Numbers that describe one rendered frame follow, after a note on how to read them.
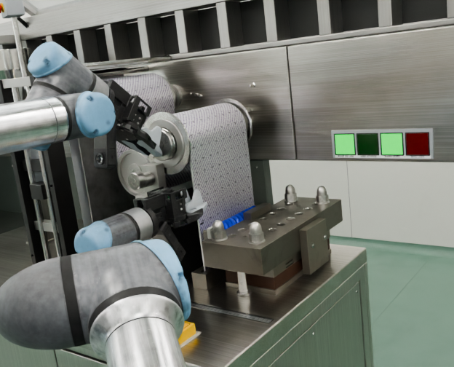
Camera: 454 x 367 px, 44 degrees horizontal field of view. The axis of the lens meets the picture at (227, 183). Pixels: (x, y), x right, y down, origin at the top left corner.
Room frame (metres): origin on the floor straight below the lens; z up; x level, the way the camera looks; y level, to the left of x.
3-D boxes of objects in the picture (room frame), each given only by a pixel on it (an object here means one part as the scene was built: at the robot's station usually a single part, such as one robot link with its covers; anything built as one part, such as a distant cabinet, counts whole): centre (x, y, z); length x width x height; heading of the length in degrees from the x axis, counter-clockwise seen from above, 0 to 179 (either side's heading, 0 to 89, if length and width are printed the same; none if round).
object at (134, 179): (1.27, 0.21, 1.18); 0.04 x 0.02 x 0.04; 53
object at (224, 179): (1.37, 0.01, 1.11); 0.23 x 0.01 x 0.18; 143
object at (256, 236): (1.17, -0.05, 1.05); 0.04 x 0.04 x 0.04
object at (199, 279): (1.37, 0.01, 0.92); 0.28 x 0.04 x 0.04; 143
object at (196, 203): (1.25, 0.07, 1.12); 0.09 x 0.03 x 0.06; 142
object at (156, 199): (1.18, 0.15, 1.12); 0.12 x 0.08 x 0.09; 143
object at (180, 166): (1.31, 0.13, 1.25); 0.15 x 0.01 x 0.15; 53
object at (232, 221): (1.35, -0.01, 1.03); 0.21 x 0.04 x 0.03; 143
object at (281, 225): (1.33, -0.11, 1.00); 0.40 x 0.16 x 0.06; 143
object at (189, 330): (1.02, 0.14, 0.91); 0.07 x 0.07 x 0.02; 53
